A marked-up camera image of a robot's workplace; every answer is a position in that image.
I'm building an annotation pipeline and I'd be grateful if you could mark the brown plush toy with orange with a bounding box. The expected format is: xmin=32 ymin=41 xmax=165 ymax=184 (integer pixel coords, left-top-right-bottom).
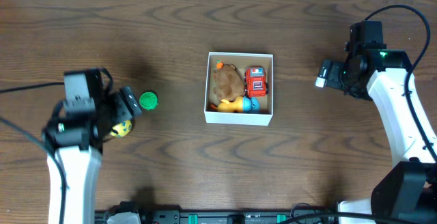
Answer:
xmin=213 ymin=61 xmax=245 ymax=101

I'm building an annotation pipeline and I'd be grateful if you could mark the orange blue toy duck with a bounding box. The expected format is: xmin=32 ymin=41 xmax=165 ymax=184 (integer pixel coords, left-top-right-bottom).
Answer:
xmin=210 ymin=96 xmax=260 ymax=113

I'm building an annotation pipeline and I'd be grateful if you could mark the yellow ball with blue marks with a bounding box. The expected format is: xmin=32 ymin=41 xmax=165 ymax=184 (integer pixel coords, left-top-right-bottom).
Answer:
xmin=110 ymin=120 xmax=132 ymax=137

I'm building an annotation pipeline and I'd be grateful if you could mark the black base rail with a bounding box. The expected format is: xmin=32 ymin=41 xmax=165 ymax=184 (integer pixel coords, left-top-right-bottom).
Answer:
xmin=94 ymin=201 xmax=330 ymax=224

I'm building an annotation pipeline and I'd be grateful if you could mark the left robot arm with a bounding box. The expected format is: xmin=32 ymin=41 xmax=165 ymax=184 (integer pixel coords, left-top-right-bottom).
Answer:
xmin=42 ymin=68 xmax=142 ymax=223

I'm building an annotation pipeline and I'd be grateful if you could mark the green ridged round toy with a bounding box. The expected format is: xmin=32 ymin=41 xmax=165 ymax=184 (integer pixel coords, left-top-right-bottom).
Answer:
xmin=139 ymin=92 xmax=158 ymax=111

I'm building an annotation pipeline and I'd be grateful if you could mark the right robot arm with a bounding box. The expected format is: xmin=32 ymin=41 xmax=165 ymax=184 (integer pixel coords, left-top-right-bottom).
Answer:
xmin=315 ymin=20 xmax=436 ymax=223

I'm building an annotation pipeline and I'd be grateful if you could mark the red toy fire truck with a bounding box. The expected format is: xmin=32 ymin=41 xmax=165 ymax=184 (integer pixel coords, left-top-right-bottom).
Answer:
xmin=244 ymin=66 xmax=268 ymax=98

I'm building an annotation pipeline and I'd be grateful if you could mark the white cardboard box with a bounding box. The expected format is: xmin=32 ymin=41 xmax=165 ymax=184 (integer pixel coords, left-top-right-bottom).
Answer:
xmin=204 ymin=52 xmax=274 ymax=126

